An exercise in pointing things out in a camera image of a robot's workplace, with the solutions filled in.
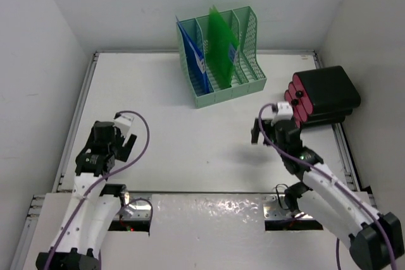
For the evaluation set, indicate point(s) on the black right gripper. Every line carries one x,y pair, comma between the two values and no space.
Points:
255,131

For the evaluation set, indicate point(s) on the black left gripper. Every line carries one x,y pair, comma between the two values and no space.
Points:
125,148

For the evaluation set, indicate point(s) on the pink drawer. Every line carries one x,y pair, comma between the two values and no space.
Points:
296,95

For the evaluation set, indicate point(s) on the green mesh file organizer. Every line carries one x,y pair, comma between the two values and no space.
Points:
248,77

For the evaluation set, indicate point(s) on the black drawer box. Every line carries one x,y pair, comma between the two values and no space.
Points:
332,93

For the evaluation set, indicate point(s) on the blue plastic folder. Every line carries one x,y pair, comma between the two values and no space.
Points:
192,42

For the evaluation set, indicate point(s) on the green plastic folder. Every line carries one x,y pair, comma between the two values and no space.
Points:
223,46

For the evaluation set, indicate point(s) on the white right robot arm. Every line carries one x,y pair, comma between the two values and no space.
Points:
374,240

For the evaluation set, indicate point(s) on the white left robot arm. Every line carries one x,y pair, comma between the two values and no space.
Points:
94,202

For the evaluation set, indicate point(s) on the white front cover board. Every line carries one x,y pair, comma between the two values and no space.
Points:
218,231

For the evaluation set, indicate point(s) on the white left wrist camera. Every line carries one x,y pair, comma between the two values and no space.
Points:
123,122

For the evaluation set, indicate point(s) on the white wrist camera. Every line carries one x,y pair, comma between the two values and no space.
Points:
282,111
123,122

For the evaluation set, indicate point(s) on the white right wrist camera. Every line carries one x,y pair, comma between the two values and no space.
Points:
282,111

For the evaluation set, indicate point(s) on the aluminium frame rail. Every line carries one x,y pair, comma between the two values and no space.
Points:
53,173

